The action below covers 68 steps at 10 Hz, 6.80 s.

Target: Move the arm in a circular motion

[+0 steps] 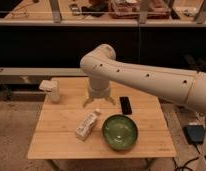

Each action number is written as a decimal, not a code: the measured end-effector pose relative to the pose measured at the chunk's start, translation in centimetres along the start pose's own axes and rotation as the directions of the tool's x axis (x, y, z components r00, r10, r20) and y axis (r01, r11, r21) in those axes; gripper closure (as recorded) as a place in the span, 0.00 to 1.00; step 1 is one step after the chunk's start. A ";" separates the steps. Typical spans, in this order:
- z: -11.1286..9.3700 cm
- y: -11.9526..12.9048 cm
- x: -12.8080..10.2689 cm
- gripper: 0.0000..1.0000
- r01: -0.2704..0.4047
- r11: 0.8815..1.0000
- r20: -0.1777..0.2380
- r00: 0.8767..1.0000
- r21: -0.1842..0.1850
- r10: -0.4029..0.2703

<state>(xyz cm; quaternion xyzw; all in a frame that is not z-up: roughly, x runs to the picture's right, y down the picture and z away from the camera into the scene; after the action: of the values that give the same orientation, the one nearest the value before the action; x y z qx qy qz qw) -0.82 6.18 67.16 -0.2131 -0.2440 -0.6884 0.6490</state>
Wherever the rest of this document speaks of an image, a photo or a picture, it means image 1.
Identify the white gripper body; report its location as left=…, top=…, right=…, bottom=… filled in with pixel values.
left=88, top=77, right=111, bottom=98

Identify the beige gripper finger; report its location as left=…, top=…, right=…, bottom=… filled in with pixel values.
left=82, top=98, right=93, bottom=107
left=105, top=97, right=116, bottom=105

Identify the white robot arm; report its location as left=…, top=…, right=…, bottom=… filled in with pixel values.
left=80, top=44, right=206, bottom=113

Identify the green ceramic bowl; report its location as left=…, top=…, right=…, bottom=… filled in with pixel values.
left=102, top=114, right=139, bottom=151

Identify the wooden table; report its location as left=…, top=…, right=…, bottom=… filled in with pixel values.
left=27, top=77, right=176, bottom=159

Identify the red tray on shelf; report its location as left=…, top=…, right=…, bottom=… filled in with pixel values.
left=108, top=0, right=170, bottom=18

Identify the black device on shelf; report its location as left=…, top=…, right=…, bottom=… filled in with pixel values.
left=81, top=2, right=108, bottom=17

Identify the grey remote on shelf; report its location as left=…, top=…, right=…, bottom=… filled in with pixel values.
left=69, top=4, right=81, bottom=16

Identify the blue foot pedal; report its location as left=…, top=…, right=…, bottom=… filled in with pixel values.
left=183, top=125, right=205, bottom=144

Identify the black floor cable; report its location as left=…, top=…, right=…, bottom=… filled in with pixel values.
left=171, top=146, right=206, bottom=171

